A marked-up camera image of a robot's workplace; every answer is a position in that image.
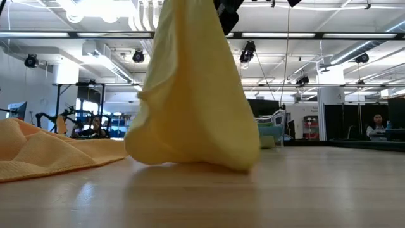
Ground yellow microfiber towel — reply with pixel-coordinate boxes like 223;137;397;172
124;0;262;174

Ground lime microfiber towel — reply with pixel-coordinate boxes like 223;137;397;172
259;135;276;149

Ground orange microfiber towel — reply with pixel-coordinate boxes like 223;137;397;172
0;117;129;184

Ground black background screen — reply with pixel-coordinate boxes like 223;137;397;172
246;98;281;118

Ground clear plastic bin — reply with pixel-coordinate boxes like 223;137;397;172
255;109;287;149

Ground red shelf unit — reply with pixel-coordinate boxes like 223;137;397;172
302;115;320;140

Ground black partition panels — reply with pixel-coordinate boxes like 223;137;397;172
324;103;390;141

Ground person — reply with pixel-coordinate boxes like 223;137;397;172
71;115;108;139
366;113;387;142

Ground background black robot arms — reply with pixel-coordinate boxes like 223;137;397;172
35;106;111;139

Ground small background monitor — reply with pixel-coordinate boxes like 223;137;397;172
6;101;28;122

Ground thin hanging cable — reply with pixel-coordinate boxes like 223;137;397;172
279;5;290;107

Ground black aluminium frame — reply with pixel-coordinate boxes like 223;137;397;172
283;139;405;153

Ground black background stand frame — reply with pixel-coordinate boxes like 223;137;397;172
52;81;106;123

